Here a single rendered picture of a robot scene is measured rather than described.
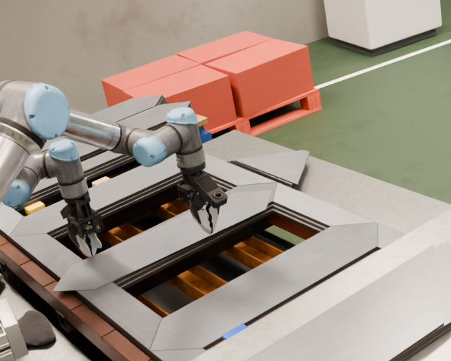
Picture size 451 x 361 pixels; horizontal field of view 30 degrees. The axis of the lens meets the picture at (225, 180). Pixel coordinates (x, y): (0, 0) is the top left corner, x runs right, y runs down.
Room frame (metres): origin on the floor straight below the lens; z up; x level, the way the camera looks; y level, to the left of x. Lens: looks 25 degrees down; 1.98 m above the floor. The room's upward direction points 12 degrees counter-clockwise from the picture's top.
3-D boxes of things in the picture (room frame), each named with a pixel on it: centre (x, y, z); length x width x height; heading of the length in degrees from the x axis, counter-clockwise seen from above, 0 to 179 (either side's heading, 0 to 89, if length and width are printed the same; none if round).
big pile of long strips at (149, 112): (3.22, 0.47, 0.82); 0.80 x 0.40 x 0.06; 121
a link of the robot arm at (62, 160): (2.15, 0.42, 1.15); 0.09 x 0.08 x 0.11; 81
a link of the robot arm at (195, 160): (2.07, 0.08, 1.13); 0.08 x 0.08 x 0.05
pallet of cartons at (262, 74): (5.23, -0.01, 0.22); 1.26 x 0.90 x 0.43; 109
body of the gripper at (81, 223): (2.15, 0.41, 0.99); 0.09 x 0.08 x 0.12; 31
